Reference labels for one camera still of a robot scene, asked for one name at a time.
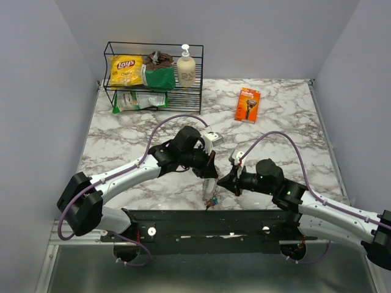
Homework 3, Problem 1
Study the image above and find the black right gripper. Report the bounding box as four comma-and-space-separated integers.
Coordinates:
216, 164, 274, 197

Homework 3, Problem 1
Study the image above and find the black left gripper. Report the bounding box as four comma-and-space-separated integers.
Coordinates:
179, 145, 217, 179

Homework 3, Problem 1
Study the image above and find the silver disc keyring holder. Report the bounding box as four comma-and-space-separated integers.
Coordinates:
202, 178, 218, 202

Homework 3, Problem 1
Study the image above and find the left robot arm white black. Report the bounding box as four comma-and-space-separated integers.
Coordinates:
57, 126, 223, 241

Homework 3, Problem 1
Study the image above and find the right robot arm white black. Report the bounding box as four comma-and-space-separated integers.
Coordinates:
217, 159, 390, 270

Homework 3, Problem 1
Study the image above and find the orange razor box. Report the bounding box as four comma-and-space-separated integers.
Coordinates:
234, 87, 261, 124

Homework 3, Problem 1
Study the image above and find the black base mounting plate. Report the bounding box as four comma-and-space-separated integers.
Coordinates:
99, 207, 318, 256

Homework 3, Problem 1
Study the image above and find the cream soap pump bottle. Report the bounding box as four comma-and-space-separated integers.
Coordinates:
177, 44, 196, 88

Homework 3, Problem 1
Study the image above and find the green white snack bag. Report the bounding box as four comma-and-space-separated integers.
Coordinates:
112, 92, 167, 114

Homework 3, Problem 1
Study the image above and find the green brown snack bag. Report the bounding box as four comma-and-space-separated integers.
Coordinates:
141, 51, 176, 91

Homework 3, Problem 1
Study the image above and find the yellow Lays chips bag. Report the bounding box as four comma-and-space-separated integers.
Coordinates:
109, 55, 143, 87

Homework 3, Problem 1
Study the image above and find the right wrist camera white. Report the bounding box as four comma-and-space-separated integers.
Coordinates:
228, 149, 246, 170

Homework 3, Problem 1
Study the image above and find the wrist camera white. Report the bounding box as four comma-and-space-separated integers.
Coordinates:
228, 149, 246, 170
202, 132, 224, 155

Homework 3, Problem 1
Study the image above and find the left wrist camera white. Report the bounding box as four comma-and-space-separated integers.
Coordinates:
202, 132, 224, 155

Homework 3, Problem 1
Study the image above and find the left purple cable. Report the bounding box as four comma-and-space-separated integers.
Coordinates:
57, 114, 211, 241

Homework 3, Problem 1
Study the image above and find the black wire shelf rack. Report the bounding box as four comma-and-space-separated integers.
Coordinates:
101, 42, 204, 114

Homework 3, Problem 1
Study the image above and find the aluminium frame rail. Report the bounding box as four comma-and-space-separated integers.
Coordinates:
49, 220, 121, 245

